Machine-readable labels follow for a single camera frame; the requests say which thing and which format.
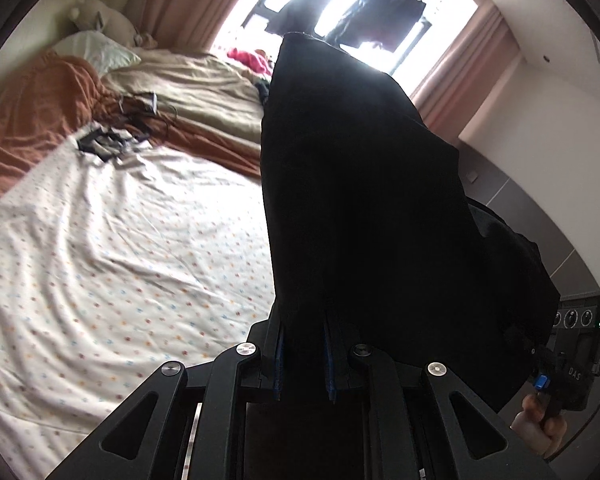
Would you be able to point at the brown blanket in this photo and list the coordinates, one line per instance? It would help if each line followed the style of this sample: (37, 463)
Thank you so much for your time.
(40, 105)

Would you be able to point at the black hanging garment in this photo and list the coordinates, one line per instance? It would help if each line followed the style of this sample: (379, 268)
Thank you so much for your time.
(297, 7)
(380, 15)

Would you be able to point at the black pants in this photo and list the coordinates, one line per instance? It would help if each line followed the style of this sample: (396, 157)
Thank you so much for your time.
(370, 185)

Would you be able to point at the person's right hand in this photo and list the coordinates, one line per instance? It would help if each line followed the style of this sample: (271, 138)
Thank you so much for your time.
(537, 427)

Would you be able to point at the white pillow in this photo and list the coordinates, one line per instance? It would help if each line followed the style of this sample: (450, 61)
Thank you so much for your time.
(97, 52)

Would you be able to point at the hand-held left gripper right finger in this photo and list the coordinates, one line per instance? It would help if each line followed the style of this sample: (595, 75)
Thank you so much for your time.
(329, 380)

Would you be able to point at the white floral bed sheet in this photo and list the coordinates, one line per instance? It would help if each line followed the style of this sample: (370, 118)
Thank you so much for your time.
(115, 260)

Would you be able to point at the pink curtain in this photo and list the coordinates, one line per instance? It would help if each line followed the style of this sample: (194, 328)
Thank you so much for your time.
(180, 5)
(460, 75)

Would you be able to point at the beige duvet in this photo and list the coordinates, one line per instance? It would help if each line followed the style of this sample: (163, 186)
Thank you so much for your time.
(200, 90)

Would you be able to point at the wall switch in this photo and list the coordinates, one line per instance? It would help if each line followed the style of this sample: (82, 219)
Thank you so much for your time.
(473, 176)

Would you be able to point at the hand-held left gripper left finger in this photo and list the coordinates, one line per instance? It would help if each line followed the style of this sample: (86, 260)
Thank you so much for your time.
(280, 370)

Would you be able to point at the beige stuffed toy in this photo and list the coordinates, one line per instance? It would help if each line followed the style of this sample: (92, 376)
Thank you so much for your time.
(105, 20)

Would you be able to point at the dark cloth on bed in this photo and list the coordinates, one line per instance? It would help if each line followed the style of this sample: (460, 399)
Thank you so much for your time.
(264, 91)

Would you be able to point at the pink cloth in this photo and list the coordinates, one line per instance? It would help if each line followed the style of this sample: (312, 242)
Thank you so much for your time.
(250, 57)

